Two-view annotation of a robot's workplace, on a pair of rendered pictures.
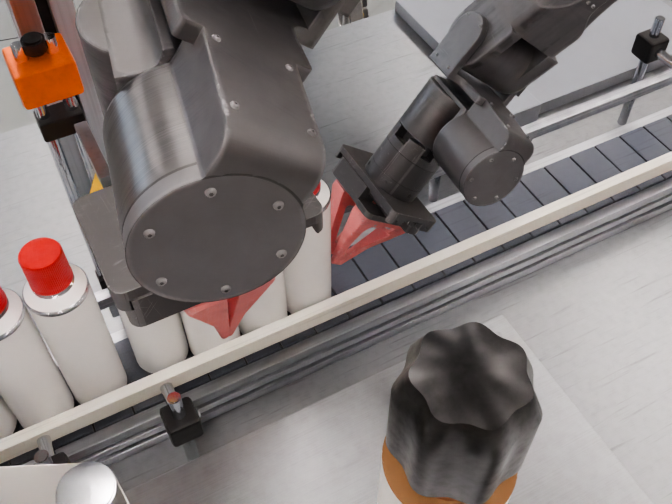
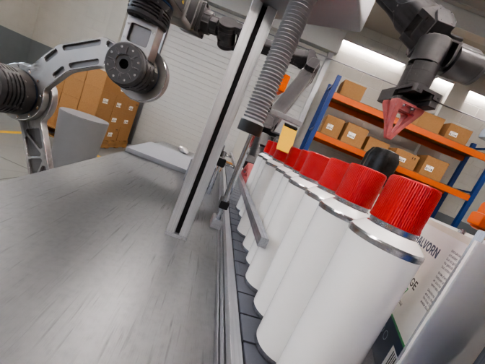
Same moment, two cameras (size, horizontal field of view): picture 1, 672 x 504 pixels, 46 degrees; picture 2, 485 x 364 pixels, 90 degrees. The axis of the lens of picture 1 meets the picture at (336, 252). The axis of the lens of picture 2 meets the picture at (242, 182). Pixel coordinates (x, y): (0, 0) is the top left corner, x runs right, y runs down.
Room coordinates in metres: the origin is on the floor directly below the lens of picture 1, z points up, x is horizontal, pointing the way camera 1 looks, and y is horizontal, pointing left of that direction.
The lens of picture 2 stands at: (0.31, 0.66, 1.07)
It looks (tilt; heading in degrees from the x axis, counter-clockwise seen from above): 10 degrees down; 288
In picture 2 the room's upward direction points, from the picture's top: 23 degrees clockwise
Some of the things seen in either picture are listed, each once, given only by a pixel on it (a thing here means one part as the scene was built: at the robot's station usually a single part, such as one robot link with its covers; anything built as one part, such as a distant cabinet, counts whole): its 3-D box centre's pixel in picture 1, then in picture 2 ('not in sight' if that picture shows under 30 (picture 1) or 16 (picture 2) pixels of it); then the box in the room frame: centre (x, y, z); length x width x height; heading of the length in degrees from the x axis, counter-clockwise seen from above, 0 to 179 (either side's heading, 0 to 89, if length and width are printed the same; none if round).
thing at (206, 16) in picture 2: not in sight; (209, 23); (1.04, -0.29, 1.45); 0.09 x 0.08 x 0.12; 106
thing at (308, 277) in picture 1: (303, 236); (258, 178); (0.48, 0.03, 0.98); 0.05 x 0.05 x 0.20
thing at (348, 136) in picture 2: not in sight; (374, 180); (-0.32, -4.13, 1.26); 2.77 x 0.60 x 2.51; 16
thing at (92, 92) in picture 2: not in sight; (94, 106); (4.13, -2.25, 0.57); 1.20 x 0.83 x 1.14; 109
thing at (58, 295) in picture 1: (73, 327); (276, 202); (0.38, 0.22, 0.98); 0.05 x 0.05 x 0.20
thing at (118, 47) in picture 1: (169, 73); (431, 54); (0.24, 0.06, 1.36); 0.07 x 0.06 x 0.07; 17
